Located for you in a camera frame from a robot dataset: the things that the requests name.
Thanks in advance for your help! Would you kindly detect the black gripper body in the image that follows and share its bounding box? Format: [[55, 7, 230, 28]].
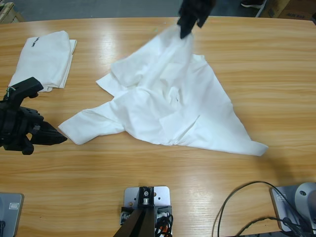
[[0, 98, 45, 156], [179, 0, 215, 28]]

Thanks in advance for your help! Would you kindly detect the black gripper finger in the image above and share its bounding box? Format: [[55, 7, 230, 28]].
[[177, 14, 196, 40], [26, 120, 68, 147]]

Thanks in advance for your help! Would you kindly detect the white t-shirt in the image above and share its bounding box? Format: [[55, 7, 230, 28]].
[[7, 30, 78, 93], [58, 26, 269, 158]]

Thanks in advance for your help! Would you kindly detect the black shoe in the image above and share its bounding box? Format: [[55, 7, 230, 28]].
[[240, 0, 267, 9]]

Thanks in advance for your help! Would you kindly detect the white metal table leg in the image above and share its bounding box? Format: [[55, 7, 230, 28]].
[[255, 0, 271, 18]]

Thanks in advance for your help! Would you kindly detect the folded white T-shirt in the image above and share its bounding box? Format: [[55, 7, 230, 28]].
[[7, 30, 78, 93]]

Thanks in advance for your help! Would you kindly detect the brown cardboard box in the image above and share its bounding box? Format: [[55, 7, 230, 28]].
[[260, 0, 316, 20]]

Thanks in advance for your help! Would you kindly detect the wooden pallet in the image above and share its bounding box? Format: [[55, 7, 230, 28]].
[[0, 2, 25, 24]]

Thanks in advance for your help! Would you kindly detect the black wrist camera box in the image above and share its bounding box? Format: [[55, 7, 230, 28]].
[[7, 77, 44, 101]]

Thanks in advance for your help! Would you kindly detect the grey base plate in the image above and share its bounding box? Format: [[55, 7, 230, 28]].
[[269, 185, 316, 233], [0, 193, 25, 237]]

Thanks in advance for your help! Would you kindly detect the white block with dark post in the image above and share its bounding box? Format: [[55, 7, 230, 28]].
[[113, 186, 173, 237]]

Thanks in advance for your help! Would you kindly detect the orange cable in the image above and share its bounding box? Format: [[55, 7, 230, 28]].
[[158, 219, 172, 235]]

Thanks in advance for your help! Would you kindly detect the long looped black cable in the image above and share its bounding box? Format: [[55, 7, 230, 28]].
[[213, 181, 301, 237]]

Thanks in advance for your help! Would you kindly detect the black base plug cable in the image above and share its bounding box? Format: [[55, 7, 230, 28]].
[[238, 216, 316, 237]]

